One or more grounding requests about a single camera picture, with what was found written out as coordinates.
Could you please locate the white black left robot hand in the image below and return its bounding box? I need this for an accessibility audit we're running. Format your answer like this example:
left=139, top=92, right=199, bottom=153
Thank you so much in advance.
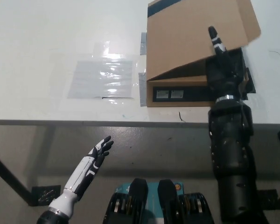
left=48, top=135, right=114, bottom=215

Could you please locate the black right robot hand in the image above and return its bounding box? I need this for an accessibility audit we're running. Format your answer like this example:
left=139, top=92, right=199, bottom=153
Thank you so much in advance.
left=206, top=26, right=245, bottom=102

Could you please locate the brown cardboard storage box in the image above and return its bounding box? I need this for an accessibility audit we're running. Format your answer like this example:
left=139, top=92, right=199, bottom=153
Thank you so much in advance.
left=145, top=0, right=262, bottom=108

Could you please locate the black floor tape patch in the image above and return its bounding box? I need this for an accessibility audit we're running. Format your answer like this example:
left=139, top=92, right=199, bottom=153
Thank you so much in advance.
left=31, top=184, right=62, bottom=207

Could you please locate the black metal table leg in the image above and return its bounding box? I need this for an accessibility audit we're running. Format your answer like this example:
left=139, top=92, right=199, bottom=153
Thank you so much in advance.
left=0, top=149, right=37, bottom=207

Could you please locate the clear plastic sheet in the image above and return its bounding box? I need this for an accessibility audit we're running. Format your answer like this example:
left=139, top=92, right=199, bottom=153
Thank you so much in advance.
left=66, top=41, right=140, bottom=105

